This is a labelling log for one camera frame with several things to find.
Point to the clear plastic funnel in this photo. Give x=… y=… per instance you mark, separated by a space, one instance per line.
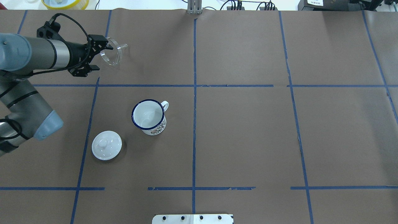
x=113 y=57

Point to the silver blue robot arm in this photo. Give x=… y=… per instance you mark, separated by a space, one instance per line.
x=23 y=57

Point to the yellow tape roll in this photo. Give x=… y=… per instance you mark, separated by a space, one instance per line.
x=65 y=4

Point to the aluminium frame post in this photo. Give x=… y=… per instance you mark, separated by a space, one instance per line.
x=194 y=7

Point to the white enamel cup blue rim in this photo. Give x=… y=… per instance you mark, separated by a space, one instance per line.
x=149 y=116

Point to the white cup lid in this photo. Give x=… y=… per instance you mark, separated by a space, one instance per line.
x=106 y=145

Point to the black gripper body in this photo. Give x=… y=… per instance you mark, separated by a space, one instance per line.
x=76 y=53

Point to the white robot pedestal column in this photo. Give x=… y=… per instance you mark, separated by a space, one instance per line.
x=193 y=219

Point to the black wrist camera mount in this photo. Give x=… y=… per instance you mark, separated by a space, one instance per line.
x=50 y=31

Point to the black device box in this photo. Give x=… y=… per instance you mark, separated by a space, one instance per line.
x=338 y=5

